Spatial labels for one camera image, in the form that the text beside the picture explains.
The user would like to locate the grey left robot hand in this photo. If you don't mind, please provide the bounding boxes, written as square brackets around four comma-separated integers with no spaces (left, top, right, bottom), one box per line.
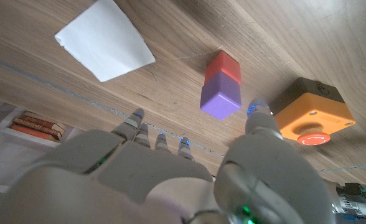
[331,192,366,218]

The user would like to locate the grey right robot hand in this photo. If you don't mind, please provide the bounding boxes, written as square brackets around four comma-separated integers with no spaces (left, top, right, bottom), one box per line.
[0,99,336,224]

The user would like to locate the purple magnetic block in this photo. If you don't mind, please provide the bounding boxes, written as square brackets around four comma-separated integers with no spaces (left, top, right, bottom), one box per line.
[199,70,242,121]

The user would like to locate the red magnetic block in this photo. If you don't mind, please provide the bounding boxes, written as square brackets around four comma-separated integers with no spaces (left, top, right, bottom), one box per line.
[204,50,242,85]

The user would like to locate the orange emergency stop button box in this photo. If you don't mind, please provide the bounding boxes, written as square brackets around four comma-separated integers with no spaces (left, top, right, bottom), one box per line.
[268,77,357,146]

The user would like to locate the printed bookshelf backdrop cloth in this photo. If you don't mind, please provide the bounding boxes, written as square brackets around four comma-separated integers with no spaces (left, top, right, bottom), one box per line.
[0,95,86,206]

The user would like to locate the white paper sheet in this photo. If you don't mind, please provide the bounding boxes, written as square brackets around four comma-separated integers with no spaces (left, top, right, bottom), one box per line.
[54,0,156,83]

